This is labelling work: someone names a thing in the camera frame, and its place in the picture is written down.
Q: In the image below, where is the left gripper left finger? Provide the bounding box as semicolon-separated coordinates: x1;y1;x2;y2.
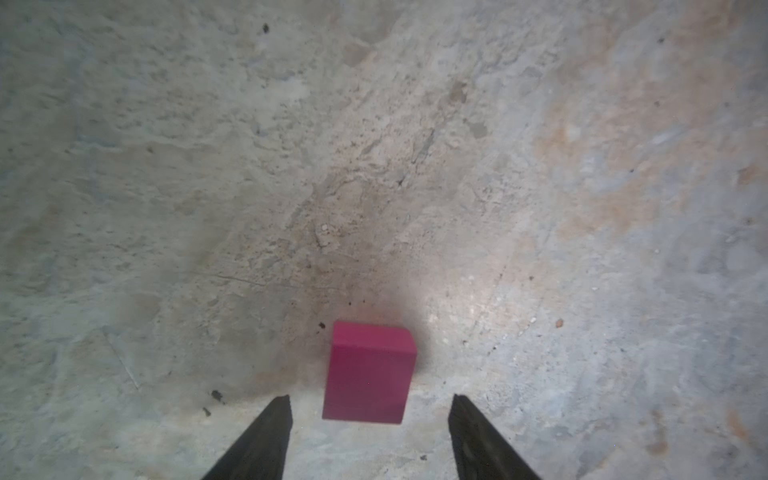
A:
203;395;293;480

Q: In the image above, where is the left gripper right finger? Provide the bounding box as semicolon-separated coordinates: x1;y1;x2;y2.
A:
448;394;540;480

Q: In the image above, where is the magenta cube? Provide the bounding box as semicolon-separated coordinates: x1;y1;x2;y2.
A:
322;320;418;425

